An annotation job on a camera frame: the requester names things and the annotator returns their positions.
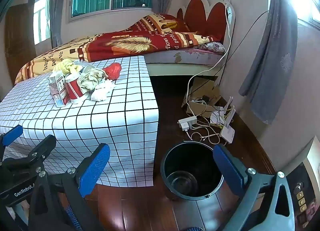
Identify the checkered tablecloth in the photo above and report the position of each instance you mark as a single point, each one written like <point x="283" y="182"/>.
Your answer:
<point x="105" y="120"/>

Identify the knotted face mask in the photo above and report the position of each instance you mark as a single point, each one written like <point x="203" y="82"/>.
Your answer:
<point x="88" y="80"/>

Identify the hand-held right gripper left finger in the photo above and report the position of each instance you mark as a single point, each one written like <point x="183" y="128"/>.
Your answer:
<point x="96" y="168"/>

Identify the white router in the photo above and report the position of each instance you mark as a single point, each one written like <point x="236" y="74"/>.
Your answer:
<point x="228" y="130"/>

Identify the brown wooden door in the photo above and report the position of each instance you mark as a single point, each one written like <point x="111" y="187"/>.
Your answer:
<point x="18" y="43"/>

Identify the floral mattress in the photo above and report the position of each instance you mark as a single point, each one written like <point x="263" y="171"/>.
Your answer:
<point x="190" y="57"/>

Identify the small window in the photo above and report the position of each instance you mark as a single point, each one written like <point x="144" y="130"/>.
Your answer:
<point x="41" y="20"/>

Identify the red plastic bag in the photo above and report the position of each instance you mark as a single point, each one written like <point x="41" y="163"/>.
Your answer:
<point x="113" y="70"/>

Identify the black trash bin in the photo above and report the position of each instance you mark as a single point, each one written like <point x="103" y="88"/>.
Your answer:
<point x="175" y="163"/>

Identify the red scalloped headboard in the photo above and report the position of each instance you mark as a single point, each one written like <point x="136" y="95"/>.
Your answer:
<point x="197" y="13"/>

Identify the cardboard box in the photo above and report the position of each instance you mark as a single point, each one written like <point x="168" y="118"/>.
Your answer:
<point x="200" y="88"/>

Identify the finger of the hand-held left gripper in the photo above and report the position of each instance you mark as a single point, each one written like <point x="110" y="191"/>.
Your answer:
<point x="12" y="133"/>
<point x="42" y="148"/>

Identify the yellow bag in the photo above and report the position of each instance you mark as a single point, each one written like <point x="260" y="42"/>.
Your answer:
<point x="65" y="65"/>

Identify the white drink carton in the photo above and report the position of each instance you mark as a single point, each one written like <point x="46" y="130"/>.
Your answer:
<point x="58" y="83"/>

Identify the white bed frame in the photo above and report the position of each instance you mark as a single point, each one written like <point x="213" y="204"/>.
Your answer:
<point x="175" y="69"/>

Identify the white power strip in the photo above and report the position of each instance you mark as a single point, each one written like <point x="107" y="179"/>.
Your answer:
<point x="187" y="122"/>

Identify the crumpled white tissue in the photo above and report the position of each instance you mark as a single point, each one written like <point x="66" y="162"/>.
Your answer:
<point x="101" y="92"/>

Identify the bed with red blanket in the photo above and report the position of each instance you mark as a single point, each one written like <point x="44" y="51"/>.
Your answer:
<point x="130" y="43"/>

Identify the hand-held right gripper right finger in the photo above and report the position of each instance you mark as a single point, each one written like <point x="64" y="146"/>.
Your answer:
<point x="228" y="168"/>

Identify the black appliance panel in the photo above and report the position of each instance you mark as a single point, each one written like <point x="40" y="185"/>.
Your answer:
<point x="300" y="196"/>

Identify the red white paper cup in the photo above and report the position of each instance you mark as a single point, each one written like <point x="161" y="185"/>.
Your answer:
<point x="73" y="88"/>

